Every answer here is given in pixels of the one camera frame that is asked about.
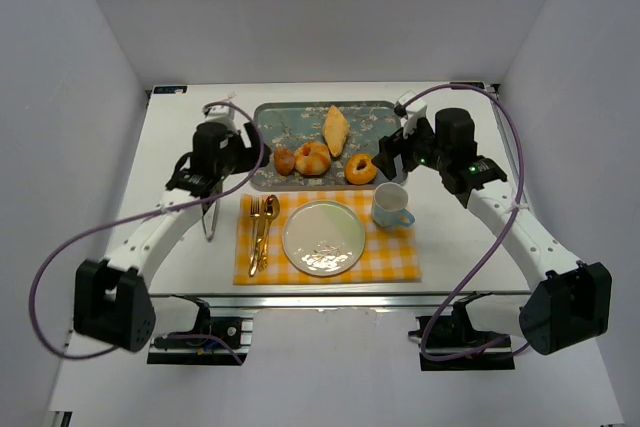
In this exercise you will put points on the small brown bread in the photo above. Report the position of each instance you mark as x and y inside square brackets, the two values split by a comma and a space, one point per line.
[284, 160]

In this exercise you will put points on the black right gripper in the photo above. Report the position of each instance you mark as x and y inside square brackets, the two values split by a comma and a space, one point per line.
[396, 153]

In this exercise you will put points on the long pale bread loaf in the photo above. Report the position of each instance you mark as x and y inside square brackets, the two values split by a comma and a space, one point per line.
[335, 131]

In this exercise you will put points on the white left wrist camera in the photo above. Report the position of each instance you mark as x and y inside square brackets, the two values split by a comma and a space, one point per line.
[220, 114]

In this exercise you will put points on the orange bagel bread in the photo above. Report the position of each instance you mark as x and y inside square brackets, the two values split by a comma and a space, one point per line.
[360, 170]

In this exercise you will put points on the gold fork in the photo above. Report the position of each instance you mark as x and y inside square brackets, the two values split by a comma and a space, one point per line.
[255, 213]

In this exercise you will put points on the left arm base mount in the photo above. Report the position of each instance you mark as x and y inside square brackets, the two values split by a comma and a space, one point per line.
[189, 331]

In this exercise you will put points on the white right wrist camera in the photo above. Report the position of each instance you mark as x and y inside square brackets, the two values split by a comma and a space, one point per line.
[410, 112]

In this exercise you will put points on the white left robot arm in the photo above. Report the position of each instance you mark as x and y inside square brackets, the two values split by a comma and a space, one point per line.
[112, 303]

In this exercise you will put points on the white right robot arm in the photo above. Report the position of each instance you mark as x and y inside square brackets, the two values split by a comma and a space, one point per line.
[569, 300]

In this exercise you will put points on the gold spoon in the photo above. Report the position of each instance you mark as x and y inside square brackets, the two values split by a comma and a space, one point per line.
[273, 213]

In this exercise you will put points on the yellow checkered cloth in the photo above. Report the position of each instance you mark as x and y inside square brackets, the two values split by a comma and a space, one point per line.
[390, 254]

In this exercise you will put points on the gold knife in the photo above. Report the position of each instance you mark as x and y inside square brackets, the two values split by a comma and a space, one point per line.
[261, 232]

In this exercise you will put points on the aluminium table edge rail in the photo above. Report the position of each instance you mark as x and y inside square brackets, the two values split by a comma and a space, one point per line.
[384, 299]

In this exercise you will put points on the white green ceramic plate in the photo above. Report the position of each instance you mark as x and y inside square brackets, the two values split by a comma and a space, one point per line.
[323, 238]

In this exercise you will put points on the striped round bun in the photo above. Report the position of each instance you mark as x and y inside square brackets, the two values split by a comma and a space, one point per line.
[312, 159]

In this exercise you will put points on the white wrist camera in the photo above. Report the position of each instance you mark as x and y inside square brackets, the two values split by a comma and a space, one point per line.
[410, 112]
[220, 114]

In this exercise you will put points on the white blue mug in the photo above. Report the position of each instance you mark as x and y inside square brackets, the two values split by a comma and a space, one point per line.
[389, 206]

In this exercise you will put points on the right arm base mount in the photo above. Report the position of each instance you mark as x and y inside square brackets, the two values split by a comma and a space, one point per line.
[452, 333]

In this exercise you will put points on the silver metal tongs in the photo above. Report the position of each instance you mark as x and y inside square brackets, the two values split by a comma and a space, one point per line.
[210, 217]

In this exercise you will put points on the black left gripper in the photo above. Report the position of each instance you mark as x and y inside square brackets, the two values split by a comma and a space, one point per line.
[251, 145]

